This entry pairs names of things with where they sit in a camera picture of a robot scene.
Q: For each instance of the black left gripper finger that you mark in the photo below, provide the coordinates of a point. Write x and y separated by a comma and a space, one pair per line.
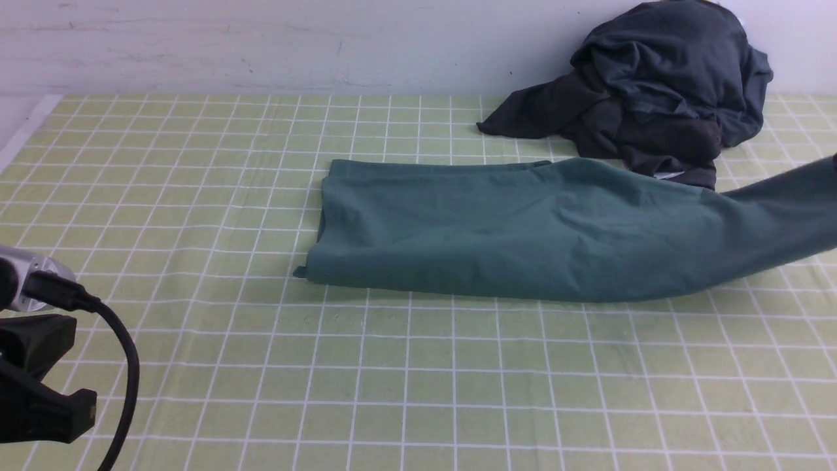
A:
31, 411

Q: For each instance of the green long-sleeved shirt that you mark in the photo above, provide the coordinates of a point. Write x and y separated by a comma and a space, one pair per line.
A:
576, 230

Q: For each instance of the dark brown crumpled garment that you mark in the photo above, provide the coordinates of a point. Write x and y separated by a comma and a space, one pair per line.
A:
579, 107

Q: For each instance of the dark grey crumpled sweatshirt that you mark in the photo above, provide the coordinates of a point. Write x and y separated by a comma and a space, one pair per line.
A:
682, 59

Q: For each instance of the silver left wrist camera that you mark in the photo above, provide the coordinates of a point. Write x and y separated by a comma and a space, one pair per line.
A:
17, 267

